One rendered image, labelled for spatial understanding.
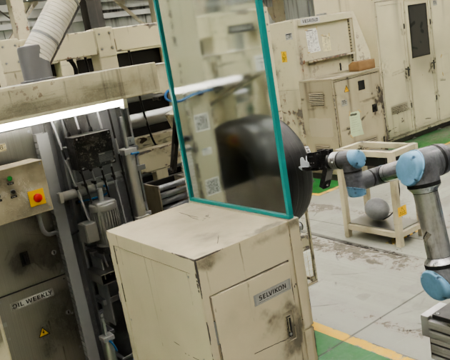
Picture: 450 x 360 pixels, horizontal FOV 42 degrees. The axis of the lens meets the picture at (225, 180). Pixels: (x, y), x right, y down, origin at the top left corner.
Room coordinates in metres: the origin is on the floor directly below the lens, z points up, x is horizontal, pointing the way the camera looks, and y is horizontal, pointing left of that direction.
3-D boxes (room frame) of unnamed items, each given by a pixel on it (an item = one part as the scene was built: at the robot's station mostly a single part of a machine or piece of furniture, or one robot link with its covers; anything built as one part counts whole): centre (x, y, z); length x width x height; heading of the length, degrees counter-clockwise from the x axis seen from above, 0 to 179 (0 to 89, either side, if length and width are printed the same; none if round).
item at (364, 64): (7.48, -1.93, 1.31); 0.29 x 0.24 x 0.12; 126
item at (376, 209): (4.87, -1.29, 0.40); 0.60 x 0.35 x 0.80; 36
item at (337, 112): (7.41, -1.63, 0.62); 0.91 x 0.58 x 1.25; 126
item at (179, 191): (2.98, 0.30, 1.05); 0.20 x 0.15 x 0.30; 126
